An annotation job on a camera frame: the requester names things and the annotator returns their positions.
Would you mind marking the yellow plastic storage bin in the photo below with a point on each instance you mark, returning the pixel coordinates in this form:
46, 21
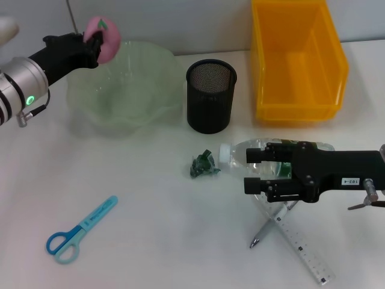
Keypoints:
300, 75

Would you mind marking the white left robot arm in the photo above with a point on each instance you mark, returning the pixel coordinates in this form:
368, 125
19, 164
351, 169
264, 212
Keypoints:
24, 81

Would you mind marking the silver ballpoint pen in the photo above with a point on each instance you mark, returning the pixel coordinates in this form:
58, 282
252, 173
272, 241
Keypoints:
264, 230

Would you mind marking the clear water bottle green label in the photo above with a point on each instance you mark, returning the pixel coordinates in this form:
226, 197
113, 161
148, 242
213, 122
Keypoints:
237, 156

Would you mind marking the blue scissors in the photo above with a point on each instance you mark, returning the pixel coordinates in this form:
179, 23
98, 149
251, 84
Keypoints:
96, 214

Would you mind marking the green plastic wrapper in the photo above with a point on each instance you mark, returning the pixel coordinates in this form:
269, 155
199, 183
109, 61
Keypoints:
201, 165

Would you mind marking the pink peach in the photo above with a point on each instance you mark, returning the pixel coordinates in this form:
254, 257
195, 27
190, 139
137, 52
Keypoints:
111, 45

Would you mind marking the pale green glass fruit bowl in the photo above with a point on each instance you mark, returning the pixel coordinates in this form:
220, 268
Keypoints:
126, 99

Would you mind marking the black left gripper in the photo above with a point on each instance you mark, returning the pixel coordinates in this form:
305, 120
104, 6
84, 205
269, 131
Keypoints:
60, 57

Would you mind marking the clear plastic ruler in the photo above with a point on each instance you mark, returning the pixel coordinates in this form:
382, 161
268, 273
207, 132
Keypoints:
300, 241

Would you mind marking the black mesh pen cup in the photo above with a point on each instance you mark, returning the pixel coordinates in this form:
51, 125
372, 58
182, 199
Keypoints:
210, 114

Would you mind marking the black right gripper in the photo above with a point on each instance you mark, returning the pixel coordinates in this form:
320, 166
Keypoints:
331, 168

